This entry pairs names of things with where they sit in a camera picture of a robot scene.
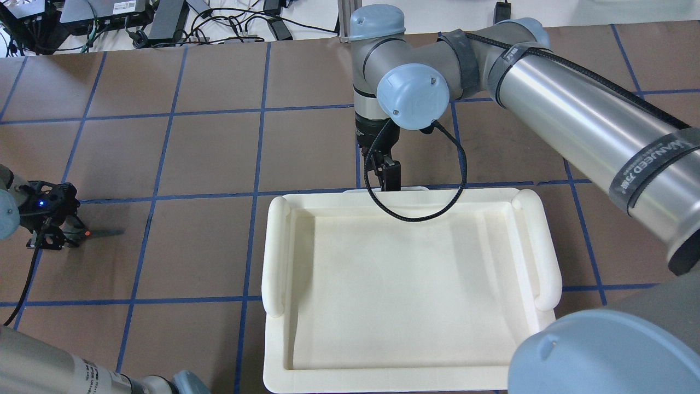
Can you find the black power adapter brick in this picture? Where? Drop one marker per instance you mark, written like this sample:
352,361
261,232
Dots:
168,23

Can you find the orange handled grey scissors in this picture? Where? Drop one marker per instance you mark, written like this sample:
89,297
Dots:
97,234

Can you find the aluminium frame post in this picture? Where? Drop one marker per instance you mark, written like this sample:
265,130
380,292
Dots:
345,10

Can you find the cream plastic tray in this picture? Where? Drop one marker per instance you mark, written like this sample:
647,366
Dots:
358,301

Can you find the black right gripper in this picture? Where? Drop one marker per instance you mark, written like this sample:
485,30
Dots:
369,131

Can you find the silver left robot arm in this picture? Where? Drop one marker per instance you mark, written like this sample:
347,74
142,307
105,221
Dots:
30,365

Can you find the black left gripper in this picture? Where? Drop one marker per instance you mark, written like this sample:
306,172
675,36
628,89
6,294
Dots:
56,215

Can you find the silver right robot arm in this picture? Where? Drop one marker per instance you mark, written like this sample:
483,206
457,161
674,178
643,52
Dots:
561,116

